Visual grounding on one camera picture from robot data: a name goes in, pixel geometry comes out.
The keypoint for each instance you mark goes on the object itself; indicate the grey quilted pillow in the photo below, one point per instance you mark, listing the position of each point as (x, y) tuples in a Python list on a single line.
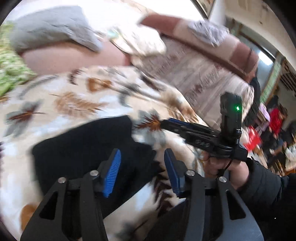
[(50, 27)]

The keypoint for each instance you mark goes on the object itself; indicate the green patterned quilt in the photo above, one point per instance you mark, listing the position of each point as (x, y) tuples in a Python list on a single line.
[(11, 67)]

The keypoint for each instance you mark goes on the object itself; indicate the beige striped sheet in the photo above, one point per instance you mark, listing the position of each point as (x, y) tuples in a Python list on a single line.
[(196, 76)]

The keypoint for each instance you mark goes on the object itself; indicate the red cloth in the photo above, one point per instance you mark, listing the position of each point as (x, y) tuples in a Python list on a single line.
[(277, 119)]

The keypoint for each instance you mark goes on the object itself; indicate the framed wall picture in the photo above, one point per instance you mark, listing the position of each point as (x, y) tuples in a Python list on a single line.
[(205, 7)]

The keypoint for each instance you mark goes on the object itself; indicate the grey patterned cloth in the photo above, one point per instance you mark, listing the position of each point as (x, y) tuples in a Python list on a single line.
[(208, 32)]

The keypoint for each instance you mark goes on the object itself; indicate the black hanging garment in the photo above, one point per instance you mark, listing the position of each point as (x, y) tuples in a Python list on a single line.
[(255, 92)]

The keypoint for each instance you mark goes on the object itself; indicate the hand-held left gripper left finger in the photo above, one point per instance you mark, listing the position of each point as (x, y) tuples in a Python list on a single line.
[(113, 171)]

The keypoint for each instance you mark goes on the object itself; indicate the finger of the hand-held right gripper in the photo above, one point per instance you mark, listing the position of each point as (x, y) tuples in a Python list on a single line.
[(180, 124), (203, 142)]

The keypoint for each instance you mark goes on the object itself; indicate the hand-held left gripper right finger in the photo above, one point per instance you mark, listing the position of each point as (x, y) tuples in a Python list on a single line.
[(172, 169)]

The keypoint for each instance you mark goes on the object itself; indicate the person's right hand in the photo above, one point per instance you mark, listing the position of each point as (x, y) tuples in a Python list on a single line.
[(238, 173)]

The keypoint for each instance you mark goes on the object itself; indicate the black pants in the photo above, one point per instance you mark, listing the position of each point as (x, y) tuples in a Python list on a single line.
[(81, 143)]

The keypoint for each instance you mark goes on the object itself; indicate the leaf print blanket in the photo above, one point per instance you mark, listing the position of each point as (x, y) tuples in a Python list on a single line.
[(69, 104)]

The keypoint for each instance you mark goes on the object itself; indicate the brown padded headboard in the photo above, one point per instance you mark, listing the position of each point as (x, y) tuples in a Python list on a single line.
[(240, 51)]

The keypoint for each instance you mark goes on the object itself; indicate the red box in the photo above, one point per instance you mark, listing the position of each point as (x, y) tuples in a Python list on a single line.
[(252, 139)]

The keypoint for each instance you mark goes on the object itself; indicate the person's right forearm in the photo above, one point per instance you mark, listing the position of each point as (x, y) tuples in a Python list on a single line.
[(272, 197)]

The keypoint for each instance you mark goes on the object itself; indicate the pink bed sheet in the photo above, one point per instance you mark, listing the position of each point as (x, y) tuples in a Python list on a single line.
[(69, 58)]

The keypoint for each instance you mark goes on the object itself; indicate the bright doorway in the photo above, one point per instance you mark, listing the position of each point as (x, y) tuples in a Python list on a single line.
[(263, 62)]

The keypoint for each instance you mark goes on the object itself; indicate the cream patterned cloth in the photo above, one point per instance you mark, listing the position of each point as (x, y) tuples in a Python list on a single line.
[(143, 41)]

